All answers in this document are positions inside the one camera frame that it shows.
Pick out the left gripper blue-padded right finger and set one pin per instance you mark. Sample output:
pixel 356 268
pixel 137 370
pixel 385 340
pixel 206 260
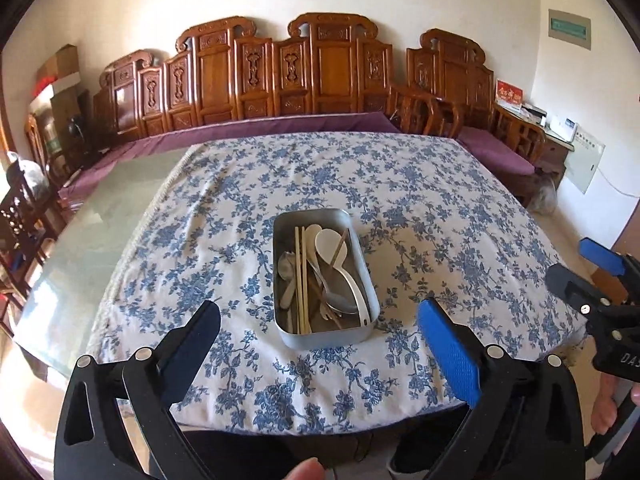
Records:
pixel 524 418

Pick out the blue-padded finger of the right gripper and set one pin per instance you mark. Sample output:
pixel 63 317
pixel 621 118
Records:
pixel 602 257

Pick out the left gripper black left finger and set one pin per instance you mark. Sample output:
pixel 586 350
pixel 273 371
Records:
pixel 92 441

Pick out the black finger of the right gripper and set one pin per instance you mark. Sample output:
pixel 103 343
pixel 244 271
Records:
pixel 573 290

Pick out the metal rectangular tray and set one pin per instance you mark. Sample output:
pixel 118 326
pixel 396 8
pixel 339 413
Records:
pixel 329 327

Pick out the light bamboo chopstick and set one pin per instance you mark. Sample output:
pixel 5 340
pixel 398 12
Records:
pixel 299 285
pixel 304 281

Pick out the person's right hand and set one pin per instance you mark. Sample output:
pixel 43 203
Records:
pixel 604 410

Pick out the person's left hand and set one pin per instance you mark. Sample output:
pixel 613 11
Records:
pixel 310 469

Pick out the white electrical panel box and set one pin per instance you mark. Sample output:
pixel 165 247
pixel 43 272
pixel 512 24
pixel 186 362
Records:
pixel 582 163

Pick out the blue floral white tablecloth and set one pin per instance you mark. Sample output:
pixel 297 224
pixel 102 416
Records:
pixel 430 220

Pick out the purple side bench cushion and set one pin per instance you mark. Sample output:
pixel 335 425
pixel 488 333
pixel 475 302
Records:
pixel 494 154

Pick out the red sign card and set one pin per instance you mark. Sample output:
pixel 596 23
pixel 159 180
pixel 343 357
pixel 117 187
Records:
pixel 508 94

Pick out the stainless steel spoon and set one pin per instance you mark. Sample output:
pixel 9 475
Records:
pixel 335 287

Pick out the carved wooden side bench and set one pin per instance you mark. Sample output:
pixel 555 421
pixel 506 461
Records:
pixel 449 87

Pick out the brown wooden chopstick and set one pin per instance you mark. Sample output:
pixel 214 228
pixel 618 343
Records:
pixel 338 247

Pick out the white rice paddle spoon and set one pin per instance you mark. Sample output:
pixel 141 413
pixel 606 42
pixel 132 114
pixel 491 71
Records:
pixel 332 249

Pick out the white plastic spoon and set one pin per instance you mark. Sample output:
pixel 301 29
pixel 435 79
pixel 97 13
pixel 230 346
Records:
pixel 311 233

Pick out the carved wooden bench backrest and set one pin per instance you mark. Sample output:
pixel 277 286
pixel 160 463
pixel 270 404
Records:
pixel 223 71

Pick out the green wall plaque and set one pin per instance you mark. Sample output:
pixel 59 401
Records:
pixel 571 28

